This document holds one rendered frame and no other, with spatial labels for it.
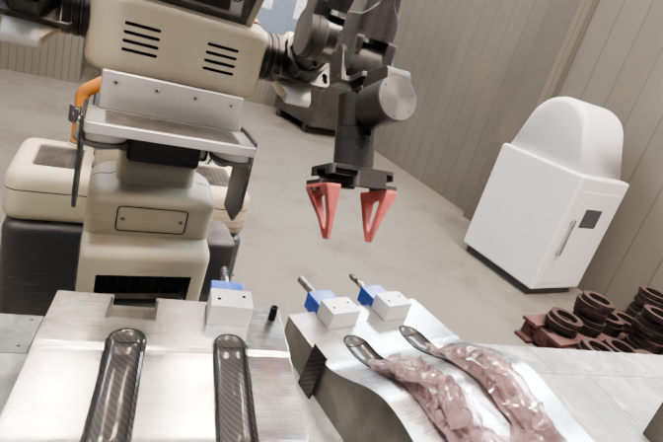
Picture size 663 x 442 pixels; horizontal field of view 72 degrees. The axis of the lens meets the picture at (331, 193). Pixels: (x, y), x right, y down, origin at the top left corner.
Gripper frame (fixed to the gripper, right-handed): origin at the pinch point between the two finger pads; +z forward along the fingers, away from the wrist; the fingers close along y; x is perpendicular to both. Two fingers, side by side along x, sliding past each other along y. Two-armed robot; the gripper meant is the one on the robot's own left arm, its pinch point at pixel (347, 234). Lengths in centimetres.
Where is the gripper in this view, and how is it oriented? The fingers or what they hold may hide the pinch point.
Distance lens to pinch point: 63.6
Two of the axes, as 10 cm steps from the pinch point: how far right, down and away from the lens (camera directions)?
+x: -4.8, 0.4, 8.8
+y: 8.7, 1.1, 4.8
